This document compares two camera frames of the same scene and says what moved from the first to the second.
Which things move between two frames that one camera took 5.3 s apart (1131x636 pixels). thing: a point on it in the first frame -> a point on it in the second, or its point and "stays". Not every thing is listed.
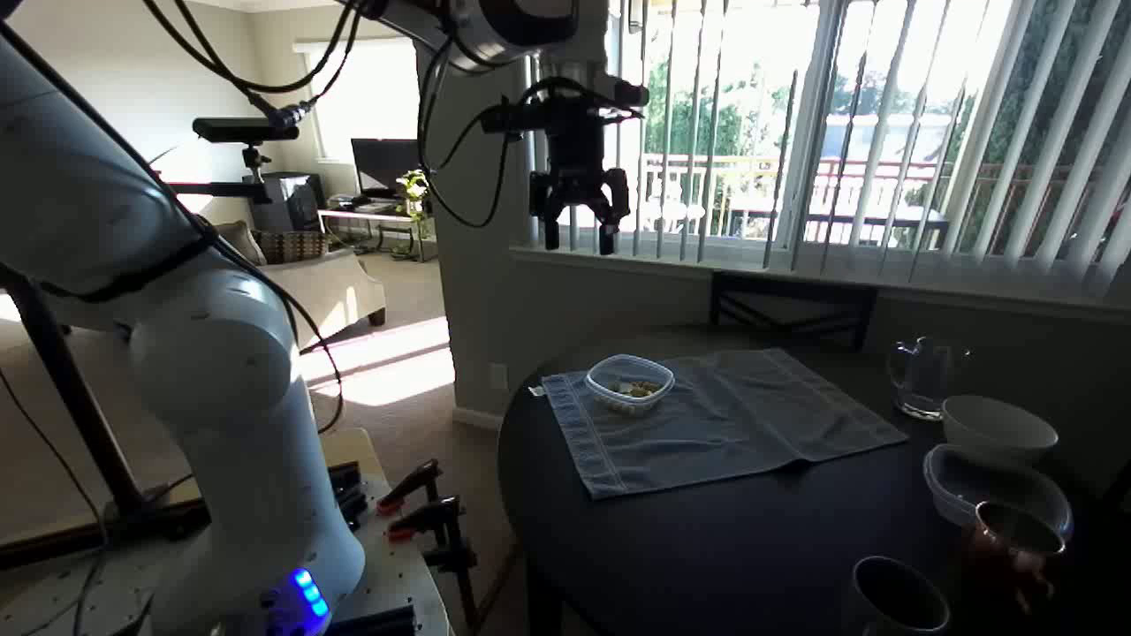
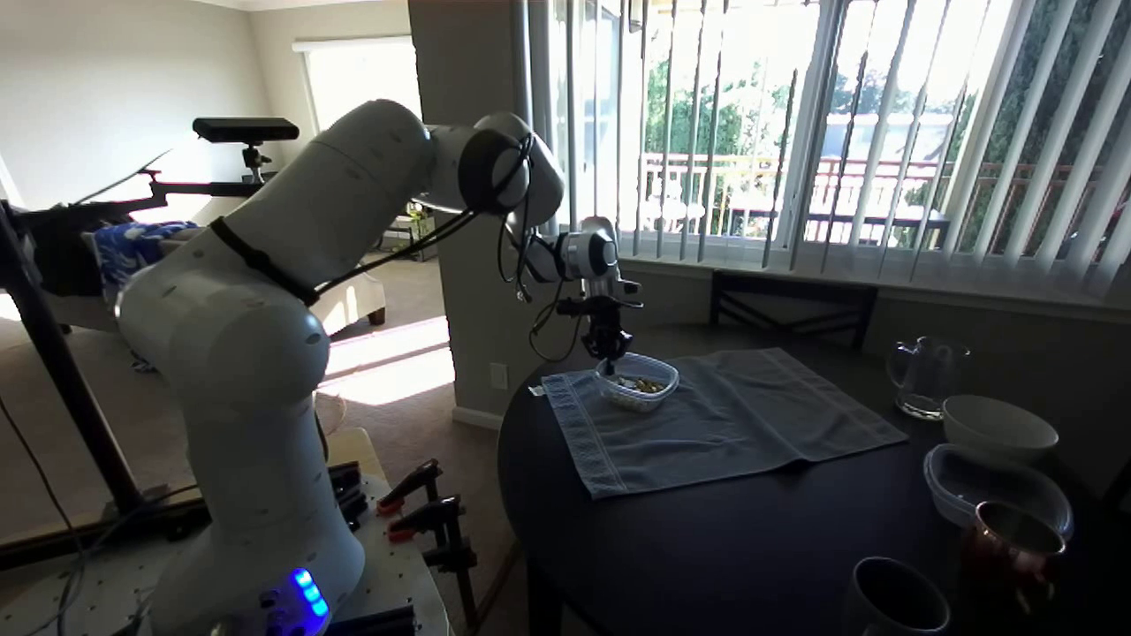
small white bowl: (631, 383) stays
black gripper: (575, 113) -> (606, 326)
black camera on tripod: (250, 131) stays
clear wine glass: (925, 375) stays
